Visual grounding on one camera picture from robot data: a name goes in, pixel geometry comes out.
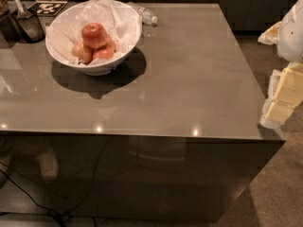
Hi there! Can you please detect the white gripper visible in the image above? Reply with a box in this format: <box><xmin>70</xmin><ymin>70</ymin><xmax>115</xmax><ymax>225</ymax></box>
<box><xmin>258</xmin><ymin>0</ymin><xmax>303</xmax><ymax>129</ymax></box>

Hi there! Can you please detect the white paper bowl liner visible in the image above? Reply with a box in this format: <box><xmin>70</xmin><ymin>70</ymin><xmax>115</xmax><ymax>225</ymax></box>
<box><xmin>45</xmin><ymin>0</ymin><xmax>142</xmax><ymax>68</ymax></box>

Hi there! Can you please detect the right hidden apple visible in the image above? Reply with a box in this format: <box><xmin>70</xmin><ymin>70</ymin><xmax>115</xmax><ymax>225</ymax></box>
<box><xmin>106</xmin><ymin>35</ymin><xmax>116</xmax><ymax>52</ymax></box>

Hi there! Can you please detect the white ceramic bowl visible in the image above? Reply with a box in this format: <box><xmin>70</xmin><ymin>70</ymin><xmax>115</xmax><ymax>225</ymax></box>
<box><xmin>45</xmin><ymin>0</ymin><xmax>143</xmax><ymax>77</ymax></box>

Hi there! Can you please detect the left yellowish apple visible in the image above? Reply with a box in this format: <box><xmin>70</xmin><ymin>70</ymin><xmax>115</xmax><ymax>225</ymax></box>
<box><xmin>72</xmin><ymin>41</ymin><xmax>94</xmax><ymax>64</ymax></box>

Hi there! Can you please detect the clear plastic water bottle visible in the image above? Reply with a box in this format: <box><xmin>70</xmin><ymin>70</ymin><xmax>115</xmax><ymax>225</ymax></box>
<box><xmin>128</xmin><ymin>2</ymin><xmax>158</xmax><ymax>26</ymax></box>

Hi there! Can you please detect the black white fiducial marker card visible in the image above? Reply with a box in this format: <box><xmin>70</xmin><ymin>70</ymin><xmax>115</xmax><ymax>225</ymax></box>
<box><xmin>29</xmin><ymin>1</ymin><xmax>67</xmax><ymax>17</ymax></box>

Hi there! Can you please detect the dark container with scoop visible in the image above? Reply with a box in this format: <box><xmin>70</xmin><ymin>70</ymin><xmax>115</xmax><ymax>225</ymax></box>
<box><xmin>11</xmin><ymin>0</ymin><xmax>45</xmax><ymax>44</ymax></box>

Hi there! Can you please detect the black floor cable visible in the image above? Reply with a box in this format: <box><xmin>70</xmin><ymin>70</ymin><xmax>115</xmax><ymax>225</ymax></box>
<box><xmin>0</xmin><ymin>168</ymin><xmax>69</xmax><ymax>227</ymax></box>

